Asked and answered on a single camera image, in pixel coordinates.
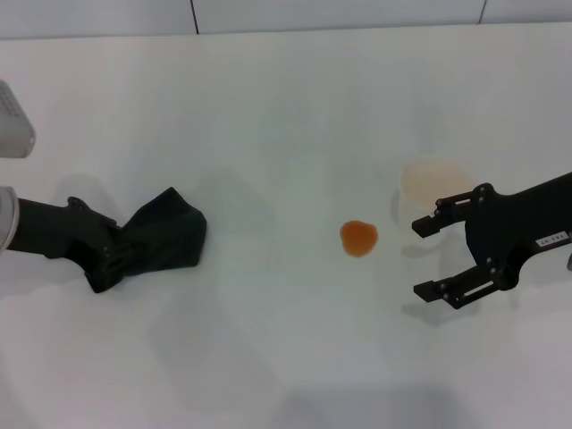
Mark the left wrist camera housing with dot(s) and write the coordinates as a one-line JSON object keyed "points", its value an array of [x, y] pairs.
{"points": [[13, 125]]}

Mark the orange-brown liquid stain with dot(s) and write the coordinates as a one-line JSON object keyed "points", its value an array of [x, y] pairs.
{"points": [[359, 238]]}

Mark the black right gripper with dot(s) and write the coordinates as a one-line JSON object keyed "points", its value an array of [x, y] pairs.
{"points": [[505, 228]]}

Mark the dark cloth rag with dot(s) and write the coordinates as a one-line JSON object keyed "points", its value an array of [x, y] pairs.
{"points": [[165, 237]]}

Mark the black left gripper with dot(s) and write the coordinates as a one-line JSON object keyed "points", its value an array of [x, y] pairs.
{"points": [[58, 232]]}

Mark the white paper cup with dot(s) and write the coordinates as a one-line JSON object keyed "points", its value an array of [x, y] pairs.
{"points": [[433, 181]]}

